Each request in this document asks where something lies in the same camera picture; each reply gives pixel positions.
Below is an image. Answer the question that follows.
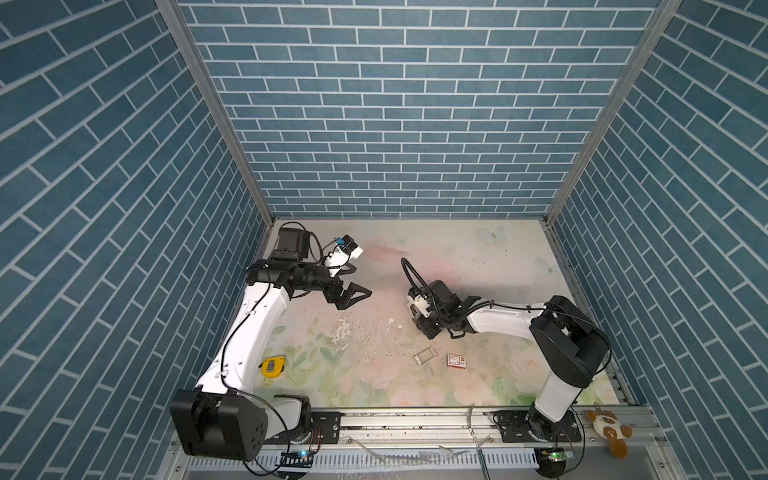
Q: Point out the green circuit board right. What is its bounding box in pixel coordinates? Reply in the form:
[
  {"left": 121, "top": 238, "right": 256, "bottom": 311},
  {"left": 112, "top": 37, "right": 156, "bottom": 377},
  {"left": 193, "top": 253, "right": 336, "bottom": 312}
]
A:
[{"left": 534, "top": 448, "right": 569, "bottom": 479}]

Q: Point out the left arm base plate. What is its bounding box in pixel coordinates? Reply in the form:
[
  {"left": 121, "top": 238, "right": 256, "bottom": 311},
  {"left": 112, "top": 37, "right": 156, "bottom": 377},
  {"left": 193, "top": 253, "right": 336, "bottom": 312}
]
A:
[{"left": 288, "top": 411, "right": 343, "bottom": 445}]

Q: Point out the red white staple box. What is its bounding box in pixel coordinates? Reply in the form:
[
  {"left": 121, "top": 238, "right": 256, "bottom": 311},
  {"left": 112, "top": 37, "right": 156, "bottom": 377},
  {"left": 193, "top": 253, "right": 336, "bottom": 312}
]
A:
[{"left": 446, "top": 354, "right": 467, "bottom": 369}]

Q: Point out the aluminium front rail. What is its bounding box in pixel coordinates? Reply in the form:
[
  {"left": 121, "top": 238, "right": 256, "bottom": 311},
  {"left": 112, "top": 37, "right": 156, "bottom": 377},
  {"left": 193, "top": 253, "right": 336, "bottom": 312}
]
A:
[{"left": 170, "top": 405, "right": 661, "bottom": 451}]

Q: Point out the brown white plush toy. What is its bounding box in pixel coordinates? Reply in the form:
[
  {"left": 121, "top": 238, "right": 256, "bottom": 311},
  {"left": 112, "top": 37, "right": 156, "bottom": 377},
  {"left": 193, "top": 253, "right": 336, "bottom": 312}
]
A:
[{"left": 586, "top": 407, "right": 633, "bottom": 459}]

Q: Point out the green circuit board left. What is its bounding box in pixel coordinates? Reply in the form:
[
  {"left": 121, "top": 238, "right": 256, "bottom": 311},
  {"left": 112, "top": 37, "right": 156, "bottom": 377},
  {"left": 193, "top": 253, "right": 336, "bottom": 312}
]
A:
[{"left": 277, "top": 450, "right": 315, "bottom": 469}]

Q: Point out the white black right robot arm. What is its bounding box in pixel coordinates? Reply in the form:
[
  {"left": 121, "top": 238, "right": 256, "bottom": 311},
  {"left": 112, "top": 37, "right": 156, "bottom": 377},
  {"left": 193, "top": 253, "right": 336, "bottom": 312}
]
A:
[{"left": 407, "top": 281, "right": 612, "bottom": 441}]

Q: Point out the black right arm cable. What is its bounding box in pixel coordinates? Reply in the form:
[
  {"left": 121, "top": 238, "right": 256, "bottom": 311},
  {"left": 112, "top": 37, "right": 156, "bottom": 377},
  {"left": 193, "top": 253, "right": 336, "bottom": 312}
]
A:
[{"left": 400, "top": 257, "right": 457, "bottom": 325}]

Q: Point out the green circuit board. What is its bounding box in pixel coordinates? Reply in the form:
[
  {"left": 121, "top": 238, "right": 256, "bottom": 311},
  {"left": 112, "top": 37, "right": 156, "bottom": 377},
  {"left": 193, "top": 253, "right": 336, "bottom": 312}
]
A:
[
  {"left": 534, "top": 448, "right": 569, "bottom": 479},
  {"left": 277, "top": 450, "right": 315, "bottom": 469}
]

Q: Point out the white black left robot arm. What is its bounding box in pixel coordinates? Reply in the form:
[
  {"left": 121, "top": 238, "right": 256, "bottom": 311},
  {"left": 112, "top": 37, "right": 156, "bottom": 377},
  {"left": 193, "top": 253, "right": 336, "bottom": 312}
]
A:
[{"left": 170, "top": 222, "right": 372, "bottom": 462}]

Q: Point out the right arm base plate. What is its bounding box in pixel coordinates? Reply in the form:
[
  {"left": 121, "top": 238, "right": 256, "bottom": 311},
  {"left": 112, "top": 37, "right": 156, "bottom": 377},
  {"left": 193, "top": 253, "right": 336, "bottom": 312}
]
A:
[{"left": 489, "top": 406, "right": 583, "bottom": 443}]

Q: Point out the yellow tape measure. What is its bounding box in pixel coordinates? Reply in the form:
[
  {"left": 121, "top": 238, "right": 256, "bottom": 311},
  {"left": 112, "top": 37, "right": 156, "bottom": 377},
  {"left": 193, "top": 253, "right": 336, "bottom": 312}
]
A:
[{"left": 260, "top": 355, "right": 287, "bottom": 379}]

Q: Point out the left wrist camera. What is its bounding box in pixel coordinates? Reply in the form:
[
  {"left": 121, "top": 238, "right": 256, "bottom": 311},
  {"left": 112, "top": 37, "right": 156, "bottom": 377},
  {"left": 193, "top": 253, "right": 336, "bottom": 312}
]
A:
[{"left": 322, "top": 235, "right": 364, "bottom": 277}]

